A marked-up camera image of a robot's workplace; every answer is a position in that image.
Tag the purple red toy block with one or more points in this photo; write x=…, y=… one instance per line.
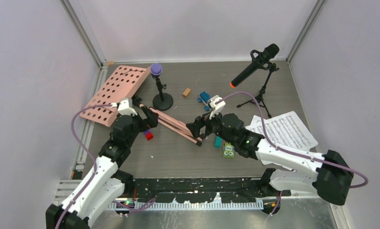
x=148, y=134

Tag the green monster face block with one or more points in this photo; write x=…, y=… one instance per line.
x=228, y=151

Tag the pink music stand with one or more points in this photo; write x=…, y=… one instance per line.
x=124, y=82

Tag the brown wooden block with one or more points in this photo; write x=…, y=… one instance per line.
x=186, y=92

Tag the purple microphone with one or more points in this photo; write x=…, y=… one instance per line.
x=156, y=70

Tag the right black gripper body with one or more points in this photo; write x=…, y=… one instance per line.
x=213, y=125

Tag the sheet music page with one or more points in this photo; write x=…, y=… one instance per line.
x=289, y=130
x=257, y=121

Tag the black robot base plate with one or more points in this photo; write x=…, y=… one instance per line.
x=198, y=190

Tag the blue white toy car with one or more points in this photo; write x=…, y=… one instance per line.
x=205, y=99

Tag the teal toy block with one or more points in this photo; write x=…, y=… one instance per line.
x=218, y=142

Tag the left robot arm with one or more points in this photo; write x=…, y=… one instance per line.
x=104, y=182

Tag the orange black microphone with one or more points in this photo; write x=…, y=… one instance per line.
x=259, y=60

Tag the black round base mic stand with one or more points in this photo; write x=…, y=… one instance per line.
x=162, y=101

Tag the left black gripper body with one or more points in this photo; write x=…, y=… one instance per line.
x=150, y=123

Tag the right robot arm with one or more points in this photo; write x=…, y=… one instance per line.
x=327, y=175

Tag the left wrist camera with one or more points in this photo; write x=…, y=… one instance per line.
x=125, y=107

